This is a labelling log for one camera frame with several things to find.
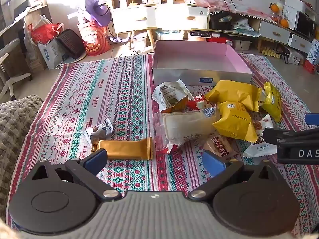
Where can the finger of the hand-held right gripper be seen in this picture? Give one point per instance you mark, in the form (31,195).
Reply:
(276,134)
(312,119)

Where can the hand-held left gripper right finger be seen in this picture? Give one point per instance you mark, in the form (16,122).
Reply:
(211,163)

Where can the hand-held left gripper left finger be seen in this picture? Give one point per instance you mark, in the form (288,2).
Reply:
(96,159)

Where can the brown label pastry packet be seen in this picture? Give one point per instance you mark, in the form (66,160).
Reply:
(219,147)

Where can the white packet with red label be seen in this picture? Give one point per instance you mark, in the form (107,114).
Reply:
(259,142)

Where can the gold bar wrapper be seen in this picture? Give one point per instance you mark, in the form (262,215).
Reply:
(122,148)

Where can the black and white candy wrapper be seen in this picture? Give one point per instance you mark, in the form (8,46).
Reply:
(99,129)

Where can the yellow packet with dark print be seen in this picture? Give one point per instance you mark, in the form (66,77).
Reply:
(273,102)

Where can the yellow packet with white label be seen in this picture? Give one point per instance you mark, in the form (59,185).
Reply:
(234,122)

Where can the clear bread packet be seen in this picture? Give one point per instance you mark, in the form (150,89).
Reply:
(184,127)

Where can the plain yellow snack packet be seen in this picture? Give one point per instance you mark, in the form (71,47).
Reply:
(233,93)

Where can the red candy packet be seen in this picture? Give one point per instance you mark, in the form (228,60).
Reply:
(198,102)

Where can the orange and white packet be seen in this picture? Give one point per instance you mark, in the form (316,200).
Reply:
(177,105)

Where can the white printed snack packet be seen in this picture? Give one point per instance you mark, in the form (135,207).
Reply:
(169,93)

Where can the pink cardboard box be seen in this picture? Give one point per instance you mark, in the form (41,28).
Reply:
(189,59)

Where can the white printed small box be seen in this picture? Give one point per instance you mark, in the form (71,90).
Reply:
(294,57)

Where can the red and blue carton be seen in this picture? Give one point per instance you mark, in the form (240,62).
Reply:
(312,54)

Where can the patterned woven mat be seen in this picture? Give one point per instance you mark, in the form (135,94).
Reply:
(74,92)

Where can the yellow egg carton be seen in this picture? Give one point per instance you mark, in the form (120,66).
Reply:
(270,52)

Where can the grey knitted blanket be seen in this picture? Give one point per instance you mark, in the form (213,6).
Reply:
(15,124)

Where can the white low drawer cabinet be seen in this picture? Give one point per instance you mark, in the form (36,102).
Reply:
(274,33)

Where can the microwave oven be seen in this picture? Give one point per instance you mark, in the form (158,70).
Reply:
(305,23)

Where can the orange fruit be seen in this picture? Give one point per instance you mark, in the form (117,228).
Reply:
(284,23)
(273,7)

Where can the red flat box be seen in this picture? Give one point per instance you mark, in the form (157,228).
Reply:
(218,40)

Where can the pile of papers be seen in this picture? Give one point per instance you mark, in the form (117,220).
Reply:
(245,27)

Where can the white shopping bag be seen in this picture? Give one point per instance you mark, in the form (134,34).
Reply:
(52,53)

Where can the dark ribbed heater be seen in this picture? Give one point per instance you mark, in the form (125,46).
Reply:
(69,42)

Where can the red printed bucket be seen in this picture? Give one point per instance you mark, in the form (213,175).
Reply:
(96,38)

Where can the black storage case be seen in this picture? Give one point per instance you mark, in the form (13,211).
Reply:
(220,22)

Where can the black flat device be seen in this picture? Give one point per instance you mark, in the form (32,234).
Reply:
(200,33)

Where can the clear storage bin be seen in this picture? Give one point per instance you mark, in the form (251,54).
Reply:
(169,35)

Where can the red plastic bag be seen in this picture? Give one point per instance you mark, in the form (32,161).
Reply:
(43,33)

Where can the pink table cloth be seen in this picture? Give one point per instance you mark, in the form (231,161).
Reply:
(224,6)

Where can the white office chair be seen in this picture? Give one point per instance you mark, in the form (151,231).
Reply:
(12,46)

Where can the white wooden shelf cabinet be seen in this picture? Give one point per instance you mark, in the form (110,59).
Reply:
(139,18)

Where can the wooden desk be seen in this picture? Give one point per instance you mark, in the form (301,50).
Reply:
(37,8)

